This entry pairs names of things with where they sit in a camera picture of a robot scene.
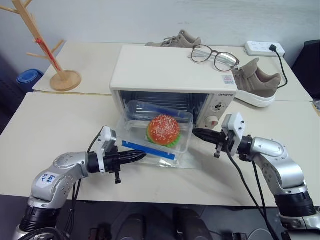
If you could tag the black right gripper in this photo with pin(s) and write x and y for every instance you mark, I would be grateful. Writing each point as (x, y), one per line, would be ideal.
(225, 143)

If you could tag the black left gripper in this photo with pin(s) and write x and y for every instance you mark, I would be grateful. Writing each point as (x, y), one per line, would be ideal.
(111, 160)

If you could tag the clear food container blue clips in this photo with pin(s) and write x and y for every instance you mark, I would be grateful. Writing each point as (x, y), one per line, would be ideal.
(132, 136)

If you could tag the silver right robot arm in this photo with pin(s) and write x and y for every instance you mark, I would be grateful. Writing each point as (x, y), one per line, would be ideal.
(280, 160)

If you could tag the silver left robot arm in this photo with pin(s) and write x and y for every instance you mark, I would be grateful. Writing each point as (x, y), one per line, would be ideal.
(67, 170)

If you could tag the white oven knob red mark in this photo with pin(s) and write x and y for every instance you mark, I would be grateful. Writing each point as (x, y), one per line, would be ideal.
(212, 122)

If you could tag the glass toaster oven door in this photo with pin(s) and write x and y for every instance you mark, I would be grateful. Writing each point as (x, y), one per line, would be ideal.
(190, 161)

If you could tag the cream toaster oven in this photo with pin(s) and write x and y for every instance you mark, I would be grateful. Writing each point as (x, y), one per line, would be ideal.
(162, 70)

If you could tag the toy hamburger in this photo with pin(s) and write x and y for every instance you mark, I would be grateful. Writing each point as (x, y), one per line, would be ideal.
(163, 128)

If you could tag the square warning sticker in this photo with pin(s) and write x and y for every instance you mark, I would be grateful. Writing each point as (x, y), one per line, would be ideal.
(228, 80)

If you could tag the beige sneaker white sole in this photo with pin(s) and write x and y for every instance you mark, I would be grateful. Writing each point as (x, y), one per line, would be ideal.
(255, 82)
(180, 40)

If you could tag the brown round eyeglasses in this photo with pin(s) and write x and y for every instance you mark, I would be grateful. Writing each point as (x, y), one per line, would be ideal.
(215, 56)

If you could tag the white power strip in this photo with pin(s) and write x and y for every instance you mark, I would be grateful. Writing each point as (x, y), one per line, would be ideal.
(260, 47)

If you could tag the black box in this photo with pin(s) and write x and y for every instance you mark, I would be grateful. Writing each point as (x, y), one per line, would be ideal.
(307, 65)

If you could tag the blue rolled foam mat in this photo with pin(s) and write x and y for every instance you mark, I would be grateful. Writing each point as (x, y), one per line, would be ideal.
(28, 76)

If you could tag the wooden mug tree stand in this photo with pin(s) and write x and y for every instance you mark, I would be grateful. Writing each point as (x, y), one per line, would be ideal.
(40, 47)

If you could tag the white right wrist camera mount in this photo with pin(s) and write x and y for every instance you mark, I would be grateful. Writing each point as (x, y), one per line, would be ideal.
(235, 127)

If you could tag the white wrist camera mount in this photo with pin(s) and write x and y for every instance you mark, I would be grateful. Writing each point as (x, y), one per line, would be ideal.
(235, 127)
(106, 138)

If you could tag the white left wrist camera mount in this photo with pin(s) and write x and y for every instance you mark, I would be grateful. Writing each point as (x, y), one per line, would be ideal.
(106, 138)

